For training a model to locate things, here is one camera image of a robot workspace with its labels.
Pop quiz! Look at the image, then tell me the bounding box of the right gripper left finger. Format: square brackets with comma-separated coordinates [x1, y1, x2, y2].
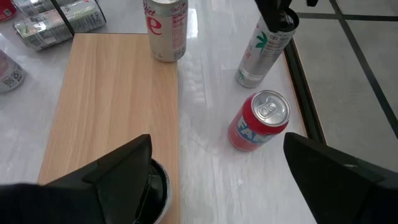
[0, 134, 153, 224]

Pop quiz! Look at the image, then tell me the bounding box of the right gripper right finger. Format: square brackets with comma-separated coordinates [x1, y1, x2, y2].
[284, 132, 398, 224]

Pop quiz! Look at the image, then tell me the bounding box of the silver Diet Coke can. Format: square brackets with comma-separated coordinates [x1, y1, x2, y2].
[142, 0, 189, 63]
[0, 49, 26, 94]

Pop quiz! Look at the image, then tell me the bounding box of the red Fanta can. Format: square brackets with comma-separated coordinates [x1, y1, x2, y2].
[0, 0, 18, 22]
[227, 89, 292, 152]

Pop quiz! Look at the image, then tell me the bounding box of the silver Celsius can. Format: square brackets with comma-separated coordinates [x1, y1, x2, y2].
[12, 0, 107, 51]
[12, 0, 57, 16]

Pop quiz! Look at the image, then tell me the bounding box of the wooden shelf with black frame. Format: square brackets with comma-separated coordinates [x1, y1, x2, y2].
[37, 0, 181, 224]

